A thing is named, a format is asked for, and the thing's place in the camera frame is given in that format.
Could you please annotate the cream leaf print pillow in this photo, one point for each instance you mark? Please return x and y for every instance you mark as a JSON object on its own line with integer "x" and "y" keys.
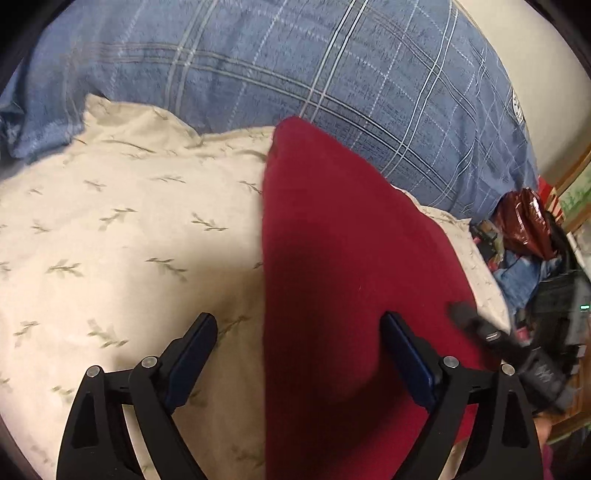
{"x": 112, "y": 247}

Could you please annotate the red fleece garment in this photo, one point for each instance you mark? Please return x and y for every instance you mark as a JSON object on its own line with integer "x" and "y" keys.
{"x": 341, "y": 247}

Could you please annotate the blue denim clothes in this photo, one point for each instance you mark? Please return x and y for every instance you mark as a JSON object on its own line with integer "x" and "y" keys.
{"x": 519, "y": 276}

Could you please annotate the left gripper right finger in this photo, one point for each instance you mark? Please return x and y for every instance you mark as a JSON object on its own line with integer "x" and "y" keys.
{"x": 503, "y": 443}

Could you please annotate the blue plaid pillow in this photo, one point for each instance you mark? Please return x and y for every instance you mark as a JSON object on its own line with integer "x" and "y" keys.
{"x": 413, "y": 87}

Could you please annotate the dark red plastic bag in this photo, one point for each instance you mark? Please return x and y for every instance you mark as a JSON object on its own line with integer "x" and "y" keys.
{"x": 522, "y": 219}

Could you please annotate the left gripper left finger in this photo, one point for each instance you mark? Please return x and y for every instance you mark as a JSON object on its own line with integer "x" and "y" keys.
{"x": 96, "y": 443}

